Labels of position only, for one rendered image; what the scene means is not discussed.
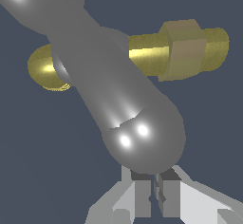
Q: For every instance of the brass bolt with nut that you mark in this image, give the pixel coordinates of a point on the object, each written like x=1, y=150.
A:
x=148, y=55

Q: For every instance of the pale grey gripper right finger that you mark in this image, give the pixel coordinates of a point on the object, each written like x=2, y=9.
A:
x=196, y=202

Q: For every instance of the grey metal faucet spout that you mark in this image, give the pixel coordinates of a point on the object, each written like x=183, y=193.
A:
x=110, y=82

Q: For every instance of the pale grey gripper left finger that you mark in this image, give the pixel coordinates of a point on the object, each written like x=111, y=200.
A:
x=126, y=199

